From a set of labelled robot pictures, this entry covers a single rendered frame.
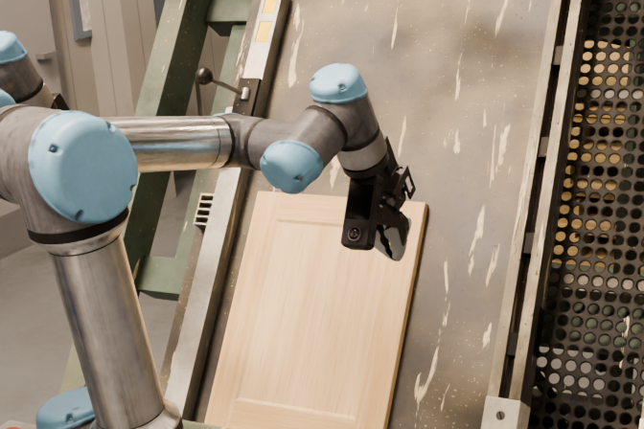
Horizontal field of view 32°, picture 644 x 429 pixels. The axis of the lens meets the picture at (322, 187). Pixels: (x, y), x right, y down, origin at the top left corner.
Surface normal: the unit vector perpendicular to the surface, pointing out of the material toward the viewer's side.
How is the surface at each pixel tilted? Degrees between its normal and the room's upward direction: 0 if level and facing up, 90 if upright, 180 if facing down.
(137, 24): 90
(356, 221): 60
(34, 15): 90
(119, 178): 82
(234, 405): 54
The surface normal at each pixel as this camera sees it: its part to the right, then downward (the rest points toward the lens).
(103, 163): 0.70, 0.01
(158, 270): -0.40, -0.34
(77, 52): 0.86, 0.07
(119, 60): -0.50, 0.28
